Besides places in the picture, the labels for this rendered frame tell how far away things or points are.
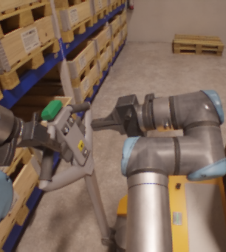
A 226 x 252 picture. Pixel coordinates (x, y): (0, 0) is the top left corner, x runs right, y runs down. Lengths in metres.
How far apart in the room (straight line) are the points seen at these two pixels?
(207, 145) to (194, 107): 0.10
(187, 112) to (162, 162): 0.14
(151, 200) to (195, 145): 0.15
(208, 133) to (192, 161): 0.07
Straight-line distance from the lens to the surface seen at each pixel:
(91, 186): 0.87
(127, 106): 0.51
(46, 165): 0.60
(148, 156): 0.41
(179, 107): 0.49
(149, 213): 0.37
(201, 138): 0.46
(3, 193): 0.34
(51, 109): 0.64
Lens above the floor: 1.75
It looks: 39 degrees down
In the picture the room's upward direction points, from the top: 6 degrees counter-clockwise
